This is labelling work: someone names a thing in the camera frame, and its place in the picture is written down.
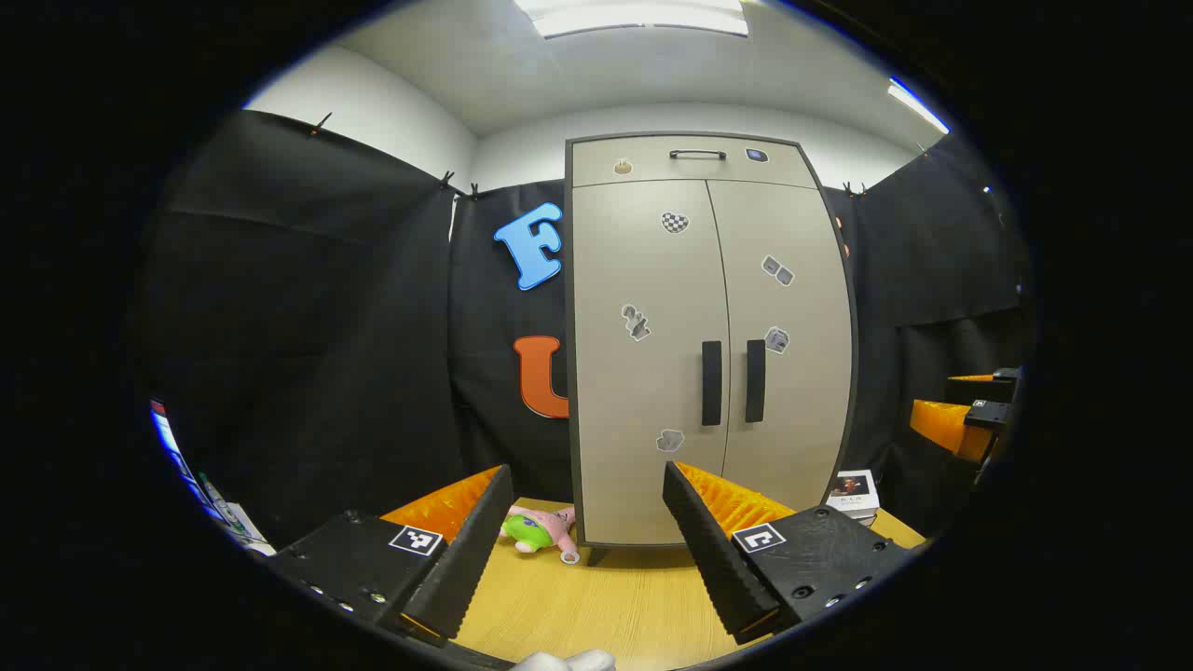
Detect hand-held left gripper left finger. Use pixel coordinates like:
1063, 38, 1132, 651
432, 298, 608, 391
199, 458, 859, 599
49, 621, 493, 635
270, 464, 515, 649

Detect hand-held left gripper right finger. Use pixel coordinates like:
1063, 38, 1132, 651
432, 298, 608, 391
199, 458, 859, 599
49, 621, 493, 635
662, 460, 919, 646

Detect grey cabinet door dice stickers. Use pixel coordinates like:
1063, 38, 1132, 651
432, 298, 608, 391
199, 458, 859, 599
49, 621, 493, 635
706, 179, 854, 512

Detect grey cabinet door checkered sticker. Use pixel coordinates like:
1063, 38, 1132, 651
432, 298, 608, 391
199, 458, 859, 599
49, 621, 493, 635
572, 179, 730, 546

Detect grey double-door shoe cabinet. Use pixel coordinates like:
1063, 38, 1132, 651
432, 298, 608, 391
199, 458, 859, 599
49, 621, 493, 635
564, 132, 858, 568

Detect pink green plush toy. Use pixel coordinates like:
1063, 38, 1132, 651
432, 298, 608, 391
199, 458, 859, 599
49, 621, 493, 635
501, 506, 581, 566

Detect white photo booklet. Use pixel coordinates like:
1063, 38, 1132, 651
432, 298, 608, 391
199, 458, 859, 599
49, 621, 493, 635
825, 469, 882, 523

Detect white panel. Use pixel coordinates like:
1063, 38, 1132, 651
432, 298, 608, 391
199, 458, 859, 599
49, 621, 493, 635
196, 473, 278, 558

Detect black backdrop cloth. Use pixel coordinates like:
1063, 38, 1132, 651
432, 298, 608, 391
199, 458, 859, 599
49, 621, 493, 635
130, 110, 1031, 551

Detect narrow ceiling light panel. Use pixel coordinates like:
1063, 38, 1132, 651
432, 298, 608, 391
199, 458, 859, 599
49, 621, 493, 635
885, 79, 950, 134

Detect large ceiling light panel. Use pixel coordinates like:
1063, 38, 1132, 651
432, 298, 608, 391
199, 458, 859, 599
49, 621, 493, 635
514, 0, 749, 40

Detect grey cabinet drawer black handle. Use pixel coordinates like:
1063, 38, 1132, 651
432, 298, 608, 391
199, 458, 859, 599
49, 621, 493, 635
570, 138, 818, 189

